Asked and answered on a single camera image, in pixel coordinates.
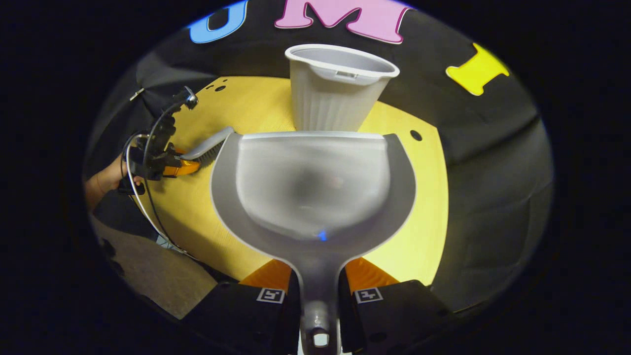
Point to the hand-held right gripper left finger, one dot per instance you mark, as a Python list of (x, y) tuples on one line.
[(231, 315)]

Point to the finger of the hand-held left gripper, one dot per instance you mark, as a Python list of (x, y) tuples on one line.
[(185, 168)]

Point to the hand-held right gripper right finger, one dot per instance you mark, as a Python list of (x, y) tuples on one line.
[(399, 310)]

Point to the small grey broom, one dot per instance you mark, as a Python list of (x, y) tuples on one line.
[(207, 147)]

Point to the grey plastic dustpan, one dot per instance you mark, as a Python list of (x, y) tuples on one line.
[(315, 197)]

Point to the white ribbed garbage bin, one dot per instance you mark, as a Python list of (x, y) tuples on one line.
[(335, 98)]

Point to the small silver clip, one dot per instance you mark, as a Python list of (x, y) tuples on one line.
[(137, 93)]

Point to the black backdrop cloth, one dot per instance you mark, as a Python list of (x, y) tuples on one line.
[(493, 148)]

